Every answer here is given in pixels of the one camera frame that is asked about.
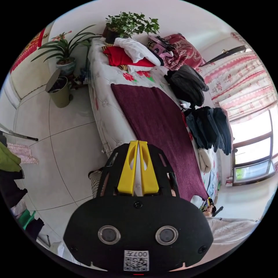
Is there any pile of dark grey knitwear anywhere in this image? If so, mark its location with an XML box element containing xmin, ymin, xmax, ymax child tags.
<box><xmin>164</xmin><ymin>65</ymin><xmax>209</xmax><ymax>107</ymax></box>

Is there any pile of clothes red and white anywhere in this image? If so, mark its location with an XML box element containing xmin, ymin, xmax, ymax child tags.
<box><xmin>102</xmin><ymin>37</ymin><xmax>164</xmax><ymax>73</ymax></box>

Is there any clothes rack with clothes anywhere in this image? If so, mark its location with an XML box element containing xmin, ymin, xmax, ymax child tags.
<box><xmin>0</xmin><ymin>124</ymin><xmax>45</xmax><ymax>242</ymax></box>

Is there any maroon sweater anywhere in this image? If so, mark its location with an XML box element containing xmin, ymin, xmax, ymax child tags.
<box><xmin>111</xmin><ymin>83</ymin><xmax>209</xmax><ymax>202</ymax></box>

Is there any pile of dark folded clothes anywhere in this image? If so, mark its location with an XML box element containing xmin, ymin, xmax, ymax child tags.
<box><xmin>184</xmin><ymin>106</ymin><xmax>233</xmax><ymax>156</ymax></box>

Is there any bushy plant in black pot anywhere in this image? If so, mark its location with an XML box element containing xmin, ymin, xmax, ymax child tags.
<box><xmin>102</xmin><ymin>12</ymin><xmax>160</xmax><ymax>44</ymax></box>

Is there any pink patterned curtain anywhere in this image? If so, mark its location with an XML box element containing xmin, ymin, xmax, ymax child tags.
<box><xmin>199</xmin><ymin>32</ymin><xmax>278</xmax><ymax>123</ymax></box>

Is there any person's right hand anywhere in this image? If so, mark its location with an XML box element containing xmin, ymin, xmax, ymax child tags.
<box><xmin>204</xmin><ymin>206</ymin><xmax>217</xmax><ymax>218</ymax></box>

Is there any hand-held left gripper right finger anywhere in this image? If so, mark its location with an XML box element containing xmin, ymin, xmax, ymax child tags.
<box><xmin>139</xmin><ymin>141</ymin><xmax>159</xmax><ymax>195</ymax></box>

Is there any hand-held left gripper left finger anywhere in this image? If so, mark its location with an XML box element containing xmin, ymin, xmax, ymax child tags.
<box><xmin>117</xmin><ymin>140</ymin><xmax>138</xmax><ymax>195</ymax></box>

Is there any rolled cream blanket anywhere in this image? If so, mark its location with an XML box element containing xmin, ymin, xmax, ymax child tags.
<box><xmin>197</xmin><ymin>149</ymin><xmax>213</xmax><ymax>174</ymax></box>

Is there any bed with floral sheet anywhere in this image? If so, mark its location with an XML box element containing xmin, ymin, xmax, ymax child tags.
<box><xmin>87</xmin><ymin>37</ymin><xmax>224</xmax><ymax>210</ymax></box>

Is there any maroon patterned pillow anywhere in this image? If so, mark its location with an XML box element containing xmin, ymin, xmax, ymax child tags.
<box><xmin>162</xmin><ymin>34</ymin><xmax>207</xmax><ymax>72</ymax></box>

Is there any pink and black bag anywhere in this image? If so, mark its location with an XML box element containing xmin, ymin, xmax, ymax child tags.
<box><xmin>147</xmin><ymin>34</ymin><xmax>175</xmax><ymax>57</ymax></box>

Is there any window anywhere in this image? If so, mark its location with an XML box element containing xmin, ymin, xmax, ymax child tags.
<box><xmin>230</xmin><ymin>107</ymin><xmax>278</xmax><ymax>186</ymax></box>

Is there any person's body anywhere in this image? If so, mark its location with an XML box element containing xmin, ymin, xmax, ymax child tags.
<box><xmin>88</xmin><ymin>170</ymin><xmax>104</xmax><ymax>199</ymax></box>

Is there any person's right forearm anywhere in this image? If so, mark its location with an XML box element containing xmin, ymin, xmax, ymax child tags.
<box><xmin>206</xmin><ymin>217</ymin><xmax>262</xmax><ymax>247</ymax></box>

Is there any long-leaved plant in blue pot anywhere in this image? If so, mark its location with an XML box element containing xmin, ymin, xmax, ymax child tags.
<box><xmin>31</xmin><ymin>25</ymin><xmax>103</xmax><ymax>77</ymax></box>

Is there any olive green waste bin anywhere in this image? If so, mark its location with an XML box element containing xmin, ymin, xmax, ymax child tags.
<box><xmin>45</xmin><ymin>68</ymin><xmax>72</xmax><ymax>109</ymax></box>

